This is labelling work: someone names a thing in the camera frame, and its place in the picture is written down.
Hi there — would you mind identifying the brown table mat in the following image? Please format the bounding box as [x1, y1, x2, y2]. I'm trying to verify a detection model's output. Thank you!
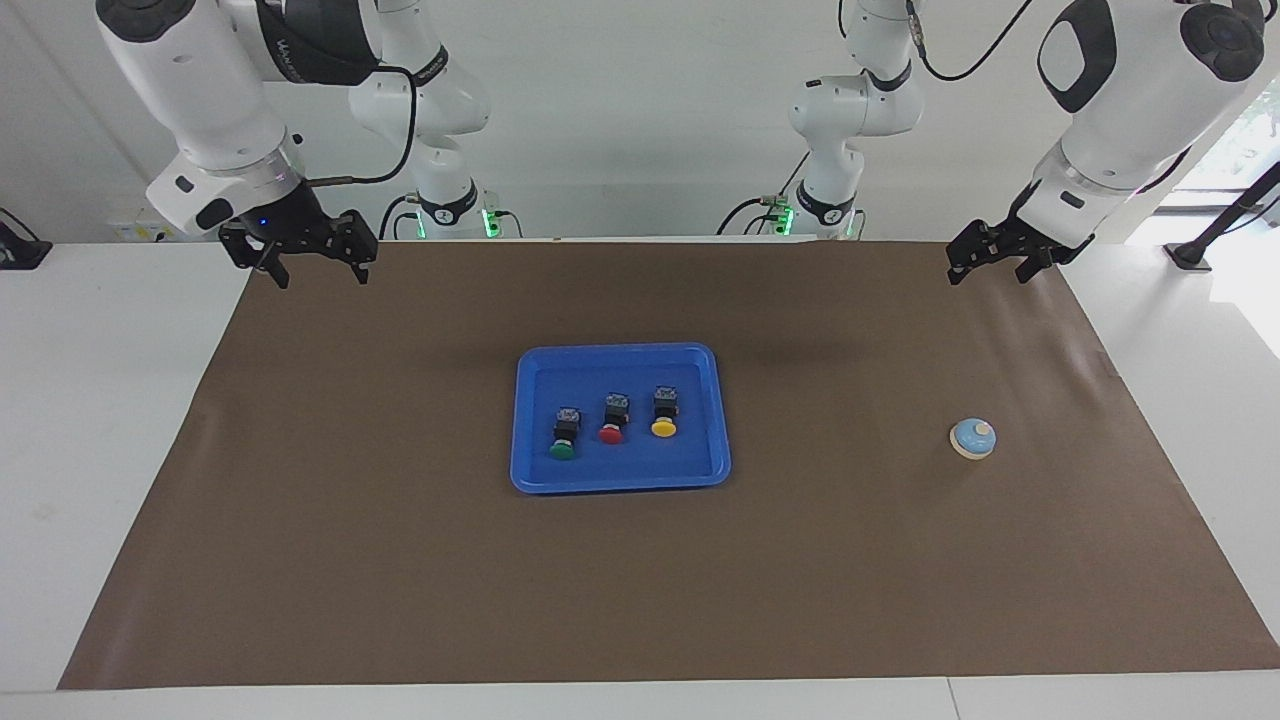
[57, 238, 1280, 692]

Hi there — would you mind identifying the black metal stand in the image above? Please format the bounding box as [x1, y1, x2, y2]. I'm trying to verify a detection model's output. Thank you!
[1165, 160, 1280, 273]

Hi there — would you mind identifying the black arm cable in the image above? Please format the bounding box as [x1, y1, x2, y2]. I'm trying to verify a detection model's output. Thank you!
[903, 0, 1038, 83]
[300, 62, 417, 189]

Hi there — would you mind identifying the black clamp bracket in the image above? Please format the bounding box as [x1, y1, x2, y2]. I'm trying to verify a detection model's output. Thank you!
[0, 207, 53, 271]

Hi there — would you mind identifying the green mushroom push button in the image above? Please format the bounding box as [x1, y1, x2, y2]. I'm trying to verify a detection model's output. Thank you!
[548, 407, 582, 462]

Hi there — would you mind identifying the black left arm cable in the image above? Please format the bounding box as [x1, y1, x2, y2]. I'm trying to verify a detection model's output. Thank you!
[903, 0, 1038, 83]

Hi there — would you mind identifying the blue plastic tray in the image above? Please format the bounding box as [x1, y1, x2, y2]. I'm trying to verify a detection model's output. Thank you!
[510, 342, 733, 496]

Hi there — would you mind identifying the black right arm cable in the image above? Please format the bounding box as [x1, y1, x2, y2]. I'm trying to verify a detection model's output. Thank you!
[300, 62, 417, 189]

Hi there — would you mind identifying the white wall socket box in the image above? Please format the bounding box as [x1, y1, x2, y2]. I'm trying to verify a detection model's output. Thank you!
[108, 193, 206, 243]

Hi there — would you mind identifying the black base cable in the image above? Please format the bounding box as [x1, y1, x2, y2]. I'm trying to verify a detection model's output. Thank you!
[378, 193, 421, 241]
[715, 195, 791, 237]

